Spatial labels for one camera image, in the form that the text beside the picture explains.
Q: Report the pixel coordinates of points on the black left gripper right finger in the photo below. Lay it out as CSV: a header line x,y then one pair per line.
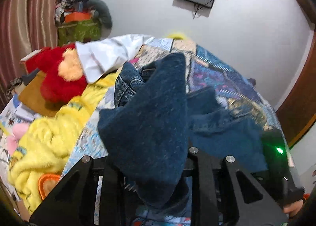
x,y
244,200

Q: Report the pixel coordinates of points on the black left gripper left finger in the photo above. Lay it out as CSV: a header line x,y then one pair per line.
x,y
72,200

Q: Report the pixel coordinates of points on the blue denim jacket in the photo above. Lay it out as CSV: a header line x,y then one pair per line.
x,y
154,120

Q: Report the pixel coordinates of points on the pile of mixed clothes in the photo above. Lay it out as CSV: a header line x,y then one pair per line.
x,y
65,7

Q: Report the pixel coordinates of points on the right human hand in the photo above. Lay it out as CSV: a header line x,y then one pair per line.
x,y
293,208

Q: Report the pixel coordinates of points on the yellow fleece blanket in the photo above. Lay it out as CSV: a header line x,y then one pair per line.
x,y
47,144

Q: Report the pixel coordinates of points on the brown wooden wardrobe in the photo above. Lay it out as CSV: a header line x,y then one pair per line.
x,y
297,112

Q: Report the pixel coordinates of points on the brown wooden board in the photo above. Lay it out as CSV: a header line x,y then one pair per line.
x,y
31,97

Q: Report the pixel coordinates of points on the red plush toy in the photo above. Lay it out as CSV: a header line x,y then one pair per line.
x,y
64,73

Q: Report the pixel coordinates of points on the blue patchwork bedspread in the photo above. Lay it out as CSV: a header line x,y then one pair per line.
x,y
203,69

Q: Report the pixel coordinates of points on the white shirt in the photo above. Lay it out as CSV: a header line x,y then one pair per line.
x,y
104,56

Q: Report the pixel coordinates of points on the yellow headboard edge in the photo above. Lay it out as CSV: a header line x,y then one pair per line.
x,y
177,36

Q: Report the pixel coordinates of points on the orange box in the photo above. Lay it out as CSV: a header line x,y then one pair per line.
x,y
77,16

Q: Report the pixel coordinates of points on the striped red curtain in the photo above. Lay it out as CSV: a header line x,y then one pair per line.
x,y
26,25

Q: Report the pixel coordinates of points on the grey plush toy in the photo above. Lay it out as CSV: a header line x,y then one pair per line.
x,y
101,12

